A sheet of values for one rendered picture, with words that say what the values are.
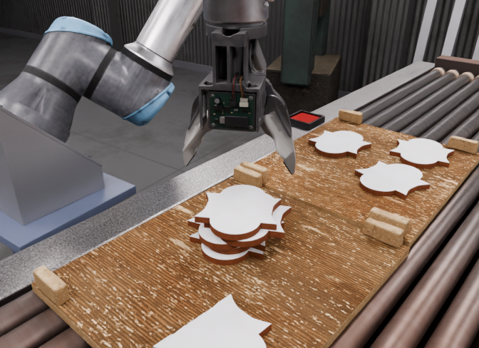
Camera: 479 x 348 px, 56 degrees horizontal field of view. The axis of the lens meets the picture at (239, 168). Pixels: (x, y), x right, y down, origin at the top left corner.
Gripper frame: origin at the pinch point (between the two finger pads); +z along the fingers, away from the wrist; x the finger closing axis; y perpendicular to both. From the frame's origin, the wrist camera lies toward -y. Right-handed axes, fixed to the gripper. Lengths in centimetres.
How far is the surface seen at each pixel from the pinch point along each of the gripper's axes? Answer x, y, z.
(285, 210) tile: 6.6, -2.1, 7.6
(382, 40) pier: 60, -334, 45
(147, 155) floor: -102, -213, 106
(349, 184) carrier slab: 17.3, -20.6, 12.1
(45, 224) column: -38.1, -7.4, 18.7
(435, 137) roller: 39, -52, 14
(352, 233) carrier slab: 17.0, -4.5, 12.1
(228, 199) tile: -2.0, -2.0, 6.4
